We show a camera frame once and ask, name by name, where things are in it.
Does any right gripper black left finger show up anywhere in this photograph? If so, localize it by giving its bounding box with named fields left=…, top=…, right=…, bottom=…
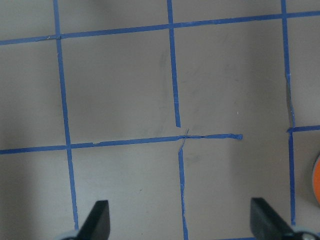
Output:
left=76, top=200, right=110, bottom=240

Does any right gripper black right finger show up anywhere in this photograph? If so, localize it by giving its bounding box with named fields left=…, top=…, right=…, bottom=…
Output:
left=250, top=197, right=295, bottom=240

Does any orange canister with grey lid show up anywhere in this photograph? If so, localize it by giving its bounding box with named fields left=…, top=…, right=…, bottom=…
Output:
left=311, top=156, right=320, bottom=204

